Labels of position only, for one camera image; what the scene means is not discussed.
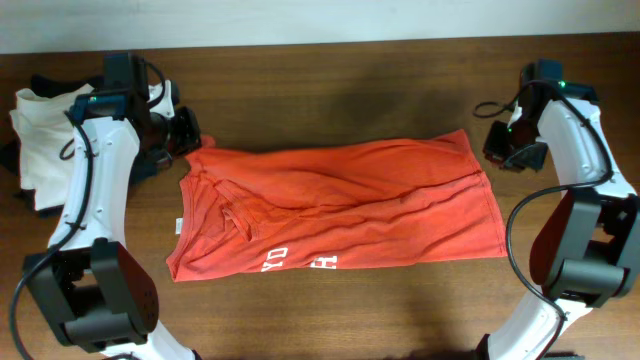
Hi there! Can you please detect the black folded garment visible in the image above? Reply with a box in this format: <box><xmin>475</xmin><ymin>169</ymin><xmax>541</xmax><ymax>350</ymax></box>
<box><xmin>0</xmin><ymin>74</ymin><xmax>161</xmax><ymax>219</ymax></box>

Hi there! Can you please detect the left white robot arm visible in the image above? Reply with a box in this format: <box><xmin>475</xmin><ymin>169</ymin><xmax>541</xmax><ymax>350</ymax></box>
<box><xmin>21</xmin><ymin>91</ymin><xmax>199</xmax><ymax>359</ymax></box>

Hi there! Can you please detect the orange t-shirt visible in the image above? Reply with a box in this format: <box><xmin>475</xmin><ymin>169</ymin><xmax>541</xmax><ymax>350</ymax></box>
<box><xmin>167</xmin><ymin>130</ymin><xmax>506</xmax><ymax>282</ymax></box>

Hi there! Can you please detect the white folded t-shirt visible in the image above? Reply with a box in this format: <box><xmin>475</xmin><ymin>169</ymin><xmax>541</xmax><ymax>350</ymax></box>
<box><xmin>9</xmin><ymin>84</ymin><xmax>93</xmax><ymax>211</ymax></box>

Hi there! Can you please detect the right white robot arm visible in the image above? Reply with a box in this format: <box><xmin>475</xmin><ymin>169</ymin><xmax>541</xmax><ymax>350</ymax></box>
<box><xmin>475</xmin><ymin>80</ymin><xmax>639</xmax><ymax>359</ymax></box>

